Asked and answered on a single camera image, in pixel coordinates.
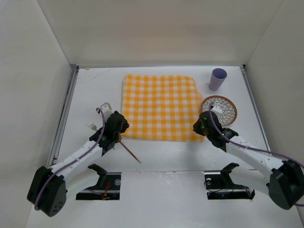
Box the yellow white checkered cloth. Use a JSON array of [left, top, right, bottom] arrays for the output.
[[122, 75, 204, 142]]

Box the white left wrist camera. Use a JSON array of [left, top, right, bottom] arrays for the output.
[[99, 102, 114, 119]]

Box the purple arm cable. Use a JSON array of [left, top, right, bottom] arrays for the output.
[[209, 106, 304, 207], [34, 107, 107, 211]]

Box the right aluminium table rail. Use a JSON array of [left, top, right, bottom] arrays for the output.
[[240, 65, 271, 151]]

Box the metal fork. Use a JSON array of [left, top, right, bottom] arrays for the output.
[[88, 122, 98, 131]]

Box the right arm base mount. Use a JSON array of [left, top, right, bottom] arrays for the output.
[[204, 171, 255, 200]]

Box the left aluminium table rail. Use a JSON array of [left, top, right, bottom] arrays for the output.
[[46, 64, 79, 167]]

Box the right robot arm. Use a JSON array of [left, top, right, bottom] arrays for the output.
[[193, 110, 304, 210]]

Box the copper spoon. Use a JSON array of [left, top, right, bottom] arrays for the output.
[[119, 136, 142, 164]]

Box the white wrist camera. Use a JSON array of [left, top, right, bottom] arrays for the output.
[[211, 105, 223, 116], [99, 102, 114, 119]]

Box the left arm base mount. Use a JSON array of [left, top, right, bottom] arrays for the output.
[[76, 172, 122, 201]]

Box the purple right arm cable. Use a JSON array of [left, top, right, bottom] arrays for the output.
[[209, 106, 304, 207]]

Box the floral patterned ceramic plate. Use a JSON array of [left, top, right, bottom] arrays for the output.
[[201, 95, 238, 126]]

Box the aluminium table rail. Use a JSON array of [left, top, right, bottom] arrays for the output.
[[46, 64, 79, 167], [240, 65, 271, 151]]

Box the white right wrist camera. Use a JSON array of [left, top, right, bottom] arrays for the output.
[[211, 105, 223, 116]]

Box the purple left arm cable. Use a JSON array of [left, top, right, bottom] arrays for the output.
[[34, 107, 107, 211]]

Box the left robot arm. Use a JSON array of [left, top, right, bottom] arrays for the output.
[[27, 108, 129, 217]]

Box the lilac plastic cup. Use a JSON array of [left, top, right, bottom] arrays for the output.
[[209, 68, 227, 91]]

